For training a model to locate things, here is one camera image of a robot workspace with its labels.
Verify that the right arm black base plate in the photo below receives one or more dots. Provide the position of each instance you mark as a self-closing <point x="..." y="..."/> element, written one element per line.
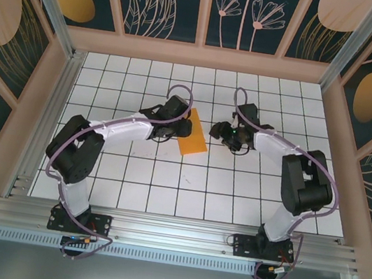
<point x="243" y="246"/>

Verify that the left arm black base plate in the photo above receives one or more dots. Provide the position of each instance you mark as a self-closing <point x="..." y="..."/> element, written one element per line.
<point x="101" y="225"/>

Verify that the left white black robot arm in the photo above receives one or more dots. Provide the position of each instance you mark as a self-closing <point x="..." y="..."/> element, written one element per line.
<point x="76" y="161"/>

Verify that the orange cloth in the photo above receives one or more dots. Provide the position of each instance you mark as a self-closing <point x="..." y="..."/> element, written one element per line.
<point x="192" y="144"/>

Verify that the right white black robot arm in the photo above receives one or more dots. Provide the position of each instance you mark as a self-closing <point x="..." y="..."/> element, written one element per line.
<point x="306" y="187"/>

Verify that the aluminium side rail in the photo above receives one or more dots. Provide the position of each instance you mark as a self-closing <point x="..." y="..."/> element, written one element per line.
<point x="53" y="108"/>

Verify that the long aluminium base rail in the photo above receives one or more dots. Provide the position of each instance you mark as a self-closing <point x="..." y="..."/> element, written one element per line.
<point x="171" y="232"/>

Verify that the aluminium corner post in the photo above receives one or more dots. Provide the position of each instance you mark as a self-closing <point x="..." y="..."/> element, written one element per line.
<point x="357" y="42"/>
<point x="48" y="1"/>

